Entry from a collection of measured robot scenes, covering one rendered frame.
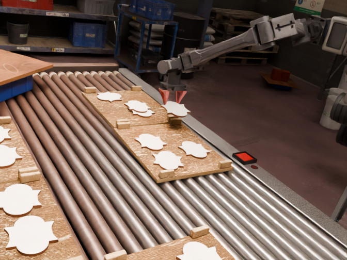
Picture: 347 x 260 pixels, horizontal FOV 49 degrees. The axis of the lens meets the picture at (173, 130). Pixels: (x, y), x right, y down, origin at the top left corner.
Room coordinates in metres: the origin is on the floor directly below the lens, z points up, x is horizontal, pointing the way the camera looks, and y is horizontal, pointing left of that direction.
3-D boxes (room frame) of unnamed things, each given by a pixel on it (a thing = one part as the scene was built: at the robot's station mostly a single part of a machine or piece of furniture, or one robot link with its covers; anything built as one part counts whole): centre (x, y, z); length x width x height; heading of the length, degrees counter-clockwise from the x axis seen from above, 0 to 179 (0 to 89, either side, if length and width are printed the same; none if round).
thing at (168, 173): (1.16, -0.01, 0.95); 0.06 x 0.02 x 0.03; 125
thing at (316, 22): (1.79, -0.53, 1.45); 0.09 x 0.08 x 0.12; 54
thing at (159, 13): (5.10, 0.58, 0.96); 0.50 x 0.38 x 0.21; 49
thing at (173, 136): (1.39, 0.00, 0.93); 0.41 x 0.35 x 0.02; 35
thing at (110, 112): (1.74, 0.24, 0.93); 0.41 x 0.35 x 0.02; 37
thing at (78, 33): (5.80, 1.60, 0.32); 0.50 x 0.41 x 0.37; 120
